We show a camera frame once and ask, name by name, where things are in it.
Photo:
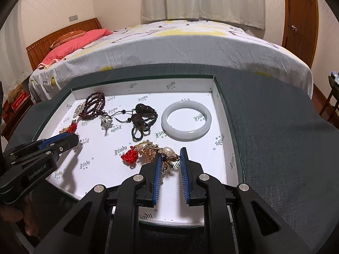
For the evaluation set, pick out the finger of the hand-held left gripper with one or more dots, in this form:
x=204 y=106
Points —
x=53 y=140
x=67 y=144

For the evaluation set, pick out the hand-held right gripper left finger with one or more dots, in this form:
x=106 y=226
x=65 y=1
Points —
x=157 y=180

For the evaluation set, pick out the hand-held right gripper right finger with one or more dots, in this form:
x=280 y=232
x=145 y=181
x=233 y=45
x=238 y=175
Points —
x=184 y=177

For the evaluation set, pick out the red knot gold charm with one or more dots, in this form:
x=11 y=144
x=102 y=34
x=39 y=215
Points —
x=71 y=128

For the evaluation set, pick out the gold pearl cluster brooch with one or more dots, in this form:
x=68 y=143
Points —
x=168 y=152

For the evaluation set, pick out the rhinestone hair clip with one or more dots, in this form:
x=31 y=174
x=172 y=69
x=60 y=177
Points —
x=79 y=110

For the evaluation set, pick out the small red knot charm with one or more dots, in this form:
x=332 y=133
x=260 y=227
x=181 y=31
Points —
x=130 y=156

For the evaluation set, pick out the green box with white lining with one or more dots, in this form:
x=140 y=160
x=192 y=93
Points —
x=106 y=164

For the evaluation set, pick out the silver pearl brooch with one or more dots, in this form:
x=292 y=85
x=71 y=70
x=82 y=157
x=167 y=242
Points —
x=106 y=123

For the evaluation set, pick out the dark gourd pendant with tassel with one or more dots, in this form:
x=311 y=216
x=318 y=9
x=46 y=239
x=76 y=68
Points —
x=140 y=120

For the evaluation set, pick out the person's left hand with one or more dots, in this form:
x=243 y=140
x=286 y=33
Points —
x=13 y=214

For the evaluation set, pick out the wooden nightstand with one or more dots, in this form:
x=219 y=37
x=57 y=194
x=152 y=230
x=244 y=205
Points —
x=16 y=119

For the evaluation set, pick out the red box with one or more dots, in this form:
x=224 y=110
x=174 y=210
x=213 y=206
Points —
x=20 y=102

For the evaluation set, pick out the white jade bangle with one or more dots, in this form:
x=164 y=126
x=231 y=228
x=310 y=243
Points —
x=165 y=121

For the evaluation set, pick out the brown plush toy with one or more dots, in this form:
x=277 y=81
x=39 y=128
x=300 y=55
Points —
x=14 y=91

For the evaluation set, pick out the wooden headboard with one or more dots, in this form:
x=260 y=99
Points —
x=39 y=50

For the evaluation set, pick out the pink pillow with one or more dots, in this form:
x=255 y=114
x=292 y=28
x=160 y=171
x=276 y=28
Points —
x=79 y=42

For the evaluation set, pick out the orange pillow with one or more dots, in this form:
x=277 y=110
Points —
x=66 y=38

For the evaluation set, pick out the bed with white sheet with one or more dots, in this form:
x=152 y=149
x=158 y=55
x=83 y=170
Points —
x=185 y=47

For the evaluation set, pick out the wooden chair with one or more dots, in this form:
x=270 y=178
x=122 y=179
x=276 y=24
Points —
x=331 y=98

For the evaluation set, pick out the white curtain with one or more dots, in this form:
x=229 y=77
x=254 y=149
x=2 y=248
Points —
x=201 y=0

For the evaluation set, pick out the blue and white cloth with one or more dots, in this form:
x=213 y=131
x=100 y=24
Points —
x=335 y=75

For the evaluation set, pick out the wooden door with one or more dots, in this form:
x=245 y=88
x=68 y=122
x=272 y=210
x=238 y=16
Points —
x=302 y=10

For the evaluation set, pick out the wall socket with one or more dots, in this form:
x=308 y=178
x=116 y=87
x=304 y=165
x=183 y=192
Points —
x=73 y=18

